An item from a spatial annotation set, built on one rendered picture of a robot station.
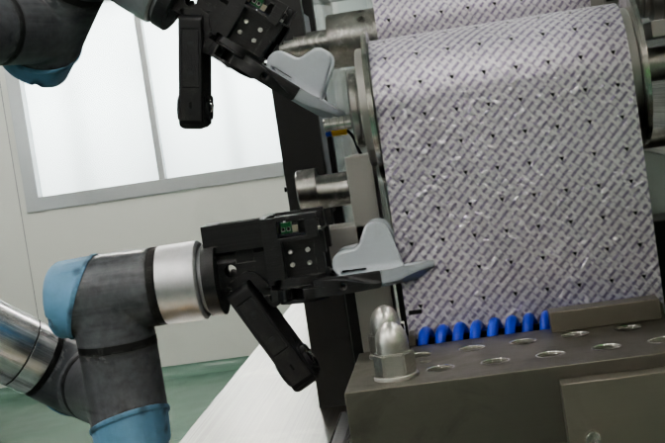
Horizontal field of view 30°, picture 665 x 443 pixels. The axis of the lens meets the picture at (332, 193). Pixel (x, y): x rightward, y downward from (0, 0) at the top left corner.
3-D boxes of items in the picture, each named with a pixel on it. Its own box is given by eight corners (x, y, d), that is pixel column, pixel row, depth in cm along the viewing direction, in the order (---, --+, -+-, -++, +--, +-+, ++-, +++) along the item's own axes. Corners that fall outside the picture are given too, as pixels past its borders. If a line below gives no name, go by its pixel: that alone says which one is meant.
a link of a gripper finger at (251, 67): (298, 87, 119) (221, 40, 119) (290, 101, 119) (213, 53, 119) (304, 88, 124) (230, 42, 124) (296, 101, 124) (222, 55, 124)
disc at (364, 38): (387, 178, 129) (366, 36, 128) (392, 177, 128) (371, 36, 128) (379, 185, 114) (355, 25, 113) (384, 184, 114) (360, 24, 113)
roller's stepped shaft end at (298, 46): (283, 63, 148) (279, 38, 148) (332, 56, 147) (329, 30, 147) (280, 62, 145) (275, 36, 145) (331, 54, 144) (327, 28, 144)
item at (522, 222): (411, 348, 116) (382, 152, 115) (665, 314, 114) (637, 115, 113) (411, 349, 116) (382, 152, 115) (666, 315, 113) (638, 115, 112)
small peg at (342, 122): (323, 115, 120) (322, 122, 119) (351, 111, 120) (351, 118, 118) (325, 128, 121) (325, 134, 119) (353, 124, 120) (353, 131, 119)
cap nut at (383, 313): (370, 354, 111) (363, 305, 111) (411, 348, 111) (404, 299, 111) (368, 362, 108) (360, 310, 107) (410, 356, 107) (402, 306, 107)
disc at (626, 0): (631, 142, 126) (611, -2, 125) (636, 142, 126) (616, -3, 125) (655, 145, 111) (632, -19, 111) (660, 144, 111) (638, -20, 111)
